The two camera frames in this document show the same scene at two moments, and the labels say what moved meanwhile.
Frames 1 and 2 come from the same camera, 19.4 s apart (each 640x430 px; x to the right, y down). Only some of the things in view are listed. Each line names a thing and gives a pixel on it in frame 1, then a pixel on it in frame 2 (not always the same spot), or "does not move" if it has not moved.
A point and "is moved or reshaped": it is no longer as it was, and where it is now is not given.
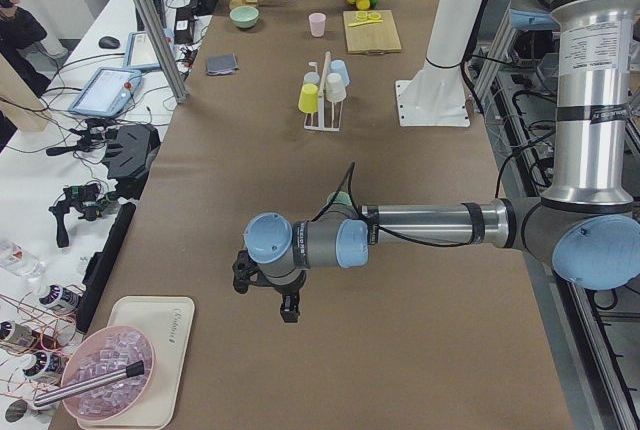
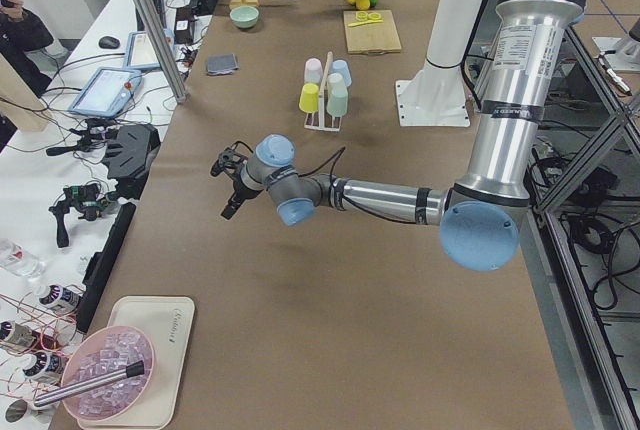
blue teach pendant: [108, 93] does not move
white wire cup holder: [322, 126] does not move
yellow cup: [308, 101] does not move
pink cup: [317, 24] → [313, 71]
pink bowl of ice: [105, 350] does not move
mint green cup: [341, 197] is moved or reshaped
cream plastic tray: [167, 322] does not move
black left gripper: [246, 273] → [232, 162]
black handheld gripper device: [86, 199] does not move
